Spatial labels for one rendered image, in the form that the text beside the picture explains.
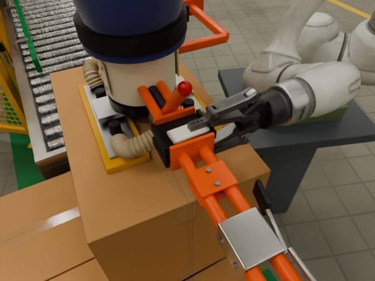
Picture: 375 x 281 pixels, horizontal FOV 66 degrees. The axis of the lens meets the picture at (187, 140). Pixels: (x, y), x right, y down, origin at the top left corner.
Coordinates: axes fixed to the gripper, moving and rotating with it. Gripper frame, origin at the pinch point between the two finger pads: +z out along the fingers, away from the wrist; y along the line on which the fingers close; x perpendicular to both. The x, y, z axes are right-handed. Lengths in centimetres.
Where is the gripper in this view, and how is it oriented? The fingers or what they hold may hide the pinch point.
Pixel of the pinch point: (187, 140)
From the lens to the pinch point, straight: 52.2
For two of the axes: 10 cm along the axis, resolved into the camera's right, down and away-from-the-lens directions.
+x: -4.7, -6.4, 6.1
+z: -8.8, 3.4, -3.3
